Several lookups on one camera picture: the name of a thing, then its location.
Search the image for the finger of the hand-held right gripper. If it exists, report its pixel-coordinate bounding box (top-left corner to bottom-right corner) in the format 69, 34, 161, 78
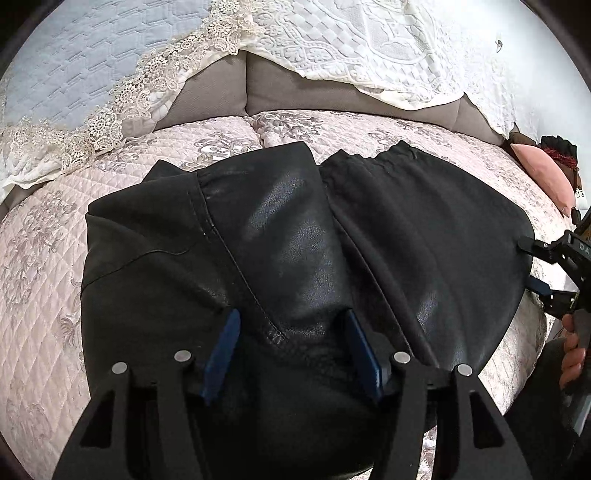
517, 234, 573, 273
526, 276, 578, 320

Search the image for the pink quilted sofa cover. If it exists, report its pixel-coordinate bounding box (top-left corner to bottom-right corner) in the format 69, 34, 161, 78
0, 110, 550, 480

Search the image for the pink cushion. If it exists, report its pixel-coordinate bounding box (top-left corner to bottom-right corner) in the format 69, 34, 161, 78
510, 143, 575, 217

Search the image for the blue lace-trimmed cover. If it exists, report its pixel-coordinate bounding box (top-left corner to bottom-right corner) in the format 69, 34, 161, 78
0, 0, 266, 201

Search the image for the dark red cushion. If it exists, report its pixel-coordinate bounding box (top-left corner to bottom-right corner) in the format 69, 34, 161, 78
539, 135, 580, 188

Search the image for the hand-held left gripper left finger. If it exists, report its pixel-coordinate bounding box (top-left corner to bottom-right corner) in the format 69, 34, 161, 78
51, 308, 242, 480

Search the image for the white embossed cover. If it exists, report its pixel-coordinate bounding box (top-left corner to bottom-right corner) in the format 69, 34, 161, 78
203, 0, 548, 146

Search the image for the black leather jacket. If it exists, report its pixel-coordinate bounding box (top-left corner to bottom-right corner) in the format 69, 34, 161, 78
81, 141, 536, 480

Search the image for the grey sofa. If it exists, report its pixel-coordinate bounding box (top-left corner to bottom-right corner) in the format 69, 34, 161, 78
0, 51, 509, 222

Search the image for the person's right hand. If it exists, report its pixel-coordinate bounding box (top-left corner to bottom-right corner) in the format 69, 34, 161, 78
558, 325, 588, 392

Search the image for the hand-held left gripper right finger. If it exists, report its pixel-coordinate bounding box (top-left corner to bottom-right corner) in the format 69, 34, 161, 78
344, 308, 534, 480

